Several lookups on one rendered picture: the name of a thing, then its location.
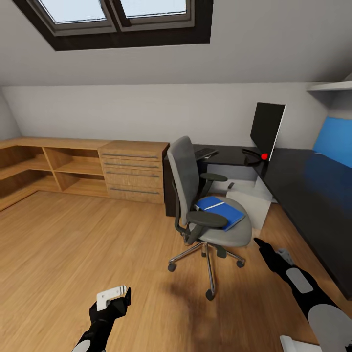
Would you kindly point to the keyboard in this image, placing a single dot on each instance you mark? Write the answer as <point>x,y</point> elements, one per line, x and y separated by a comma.
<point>204,152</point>

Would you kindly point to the swivel chair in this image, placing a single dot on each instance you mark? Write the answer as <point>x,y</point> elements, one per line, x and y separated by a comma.
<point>203,227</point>

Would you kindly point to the monitor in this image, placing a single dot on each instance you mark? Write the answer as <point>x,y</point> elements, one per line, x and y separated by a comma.
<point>265,128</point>

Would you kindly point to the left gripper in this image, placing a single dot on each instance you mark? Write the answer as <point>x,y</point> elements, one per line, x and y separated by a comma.
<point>116,309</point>

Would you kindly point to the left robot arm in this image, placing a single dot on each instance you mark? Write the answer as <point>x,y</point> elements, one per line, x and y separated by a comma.
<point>110,305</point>

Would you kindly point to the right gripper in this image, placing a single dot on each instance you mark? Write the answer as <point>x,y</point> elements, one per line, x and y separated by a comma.
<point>268,253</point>

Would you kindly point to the folder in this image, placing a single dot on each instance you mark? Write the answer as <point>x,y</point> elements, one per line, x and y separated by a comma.
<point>214,205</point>

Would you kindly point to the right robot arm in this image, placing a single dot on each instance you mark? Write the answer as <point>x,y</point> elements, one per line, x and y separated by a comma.
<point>331,326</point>

